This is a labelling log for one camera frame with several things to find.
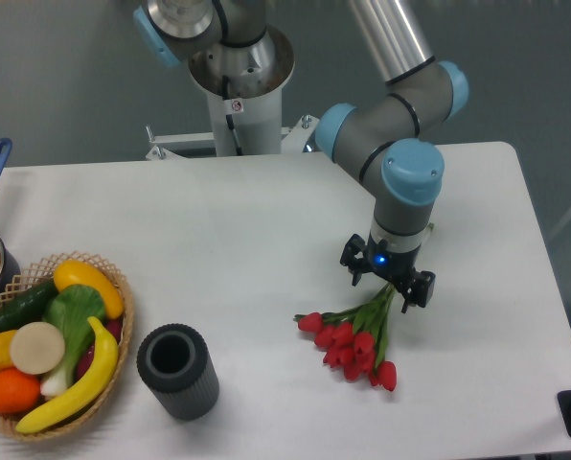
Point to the red tulip bouquet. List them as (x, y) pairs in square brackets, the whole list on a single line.
[(355, 340)]

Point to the woven wicker basket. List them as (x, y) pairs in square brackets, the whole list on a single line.
[(41, 271)]

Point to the beige round disc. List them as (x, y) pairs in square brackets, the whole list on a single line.
[(37, 348)]

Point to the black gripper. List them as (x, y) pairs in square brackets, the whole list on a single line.
[(397, 267)]

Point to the green bok choy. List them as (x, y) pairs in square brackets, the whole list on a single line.
[(69, 313)]

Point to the yellow banana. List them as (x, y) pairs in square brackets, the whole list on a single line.
[(84, 391)]

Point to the yellow squash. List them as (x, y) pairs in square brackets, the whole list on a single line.
[(75, 272)]

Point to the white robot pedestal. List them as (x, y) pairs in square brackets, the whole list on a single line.
[(243, 89)]

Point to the orange fruit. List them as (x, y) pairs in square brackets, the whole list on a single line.
[(19, 392)]

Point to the green cucumber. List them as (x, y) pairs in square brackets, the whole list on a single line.
[(28, 306)]

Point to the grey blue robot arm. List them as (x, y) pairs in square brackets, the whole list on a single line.
[(380, 146)]

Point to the dark grey ribbed vase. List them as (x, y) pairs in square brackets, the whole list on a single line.
[(174, 362)]

